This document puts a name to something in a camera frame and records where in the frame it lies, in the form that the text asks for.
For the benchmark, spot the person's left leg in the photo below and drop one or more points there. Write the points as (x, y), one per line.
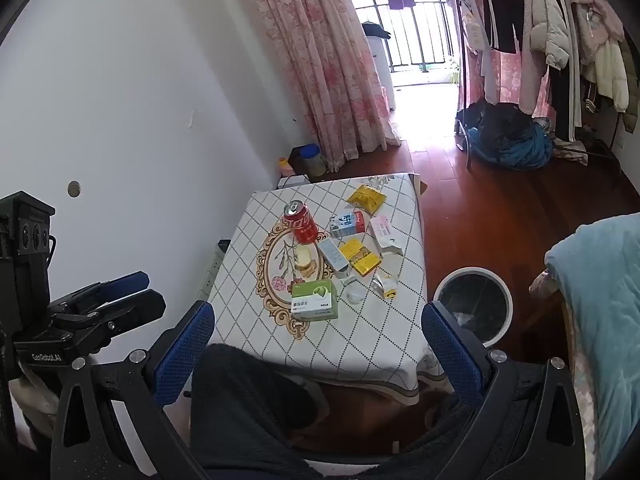
(240, 410)

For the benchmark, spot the green white box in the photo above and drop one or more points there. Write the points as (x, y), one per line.
(315, 300)

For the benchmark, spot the pink floral curtain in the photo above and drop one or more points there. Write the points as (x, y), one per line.
(325, 60)
(510, 80)

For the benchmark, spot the blue white milk carton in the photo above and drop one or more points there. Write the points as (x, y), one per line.
(345, 225)

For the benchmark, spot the white diamond-pattern tablecloth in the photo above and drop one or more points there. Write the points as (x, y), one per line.
(380, 320)

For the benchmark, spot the round wall hole cover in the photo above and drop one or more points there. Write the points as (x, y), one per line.
(74, 188)

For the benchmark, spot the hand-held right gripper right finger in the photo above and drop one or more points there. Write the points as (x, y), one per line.
(450, 350)

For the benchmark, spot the white power strip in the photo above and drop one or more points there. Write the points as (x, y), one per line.
(212, 275)

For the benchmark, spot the red soda can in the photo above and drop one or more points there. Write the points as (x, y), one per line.
(300, 225)

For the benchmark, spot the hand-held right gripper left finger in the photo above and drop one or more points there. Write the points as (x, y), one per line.
(185, 355)

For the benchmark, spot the black clothes rack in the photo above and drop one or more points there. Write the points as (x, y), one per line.
(462, 85)

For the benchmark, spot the yellow packet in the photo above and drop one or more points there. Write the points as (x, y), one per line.
(367, 199)

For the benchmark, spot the small yellow box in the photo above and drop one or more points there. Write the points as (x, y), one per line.
(351, 249)

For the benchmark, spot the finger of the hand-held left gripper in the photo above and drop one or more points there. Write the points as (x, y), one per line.
(135, 310)
(125, 285)

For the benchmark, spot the white blue long box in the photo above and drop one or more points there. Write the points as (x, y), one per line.
(332, 255)

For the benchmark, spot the cream jacket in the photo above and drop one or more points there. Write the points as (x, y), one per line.
(612, 77)

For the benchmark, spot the white round trash bin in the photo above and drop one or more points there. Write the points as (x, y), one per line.
(502, 327)

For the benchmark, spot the clear plastic lid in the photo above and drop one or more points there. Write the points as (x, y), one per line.
(354, 292)

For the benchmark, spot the jar with blue lid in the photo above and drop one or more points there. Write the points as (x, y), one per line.
(314, 162)

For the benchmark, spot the blue dark clothes pile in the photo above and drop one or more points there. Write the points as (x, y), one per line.
(520, 150)

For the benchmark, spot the floral bed sheet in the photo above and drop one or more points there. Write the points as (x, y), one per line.
(580, 385)

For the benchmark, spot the pink fluffy garment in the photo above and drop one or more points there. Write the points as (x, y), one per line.
(595, 15)

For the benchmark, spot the pink white flat box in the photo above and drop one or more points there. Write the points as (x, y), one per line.
(384, 230)

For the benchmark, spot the black box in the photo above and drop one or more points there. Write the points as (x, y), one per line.
(295, 160)

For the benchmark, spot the yellow gold flat box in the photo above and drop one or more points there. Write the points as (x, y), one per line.
(366, 265)

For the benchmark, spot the white appliance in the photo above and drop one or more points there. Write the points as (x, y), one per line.
(382, 70)

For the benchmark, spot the black hanging garment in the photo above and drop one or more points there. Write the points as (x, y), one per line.
(502, 5)

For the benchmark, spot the person's leg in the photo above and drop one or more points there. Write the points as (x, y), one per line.
(240, 410)
(450, 440)

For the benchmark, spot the white puffer jacket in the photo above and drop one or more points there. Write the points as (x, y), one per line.
(547, 15)

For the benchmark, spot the light blue blanket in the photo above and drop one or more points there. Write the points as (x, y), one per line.
(600, 310)

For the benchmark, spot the black striped trousers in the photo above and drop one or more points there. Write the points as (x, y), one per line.
(565, 105)

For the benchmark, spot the balcony railing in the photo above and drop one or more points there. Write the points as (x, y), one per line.
(425, 35)

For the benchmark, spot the small orange bottle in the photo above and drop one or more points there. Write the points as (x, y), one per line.
(283, 167)

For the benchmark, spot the person's right leg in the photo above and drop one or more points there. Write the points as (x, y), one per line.
(450, 440)

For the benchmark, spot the grey slipper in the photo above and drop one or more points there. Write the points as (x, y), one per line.
(312, 400)

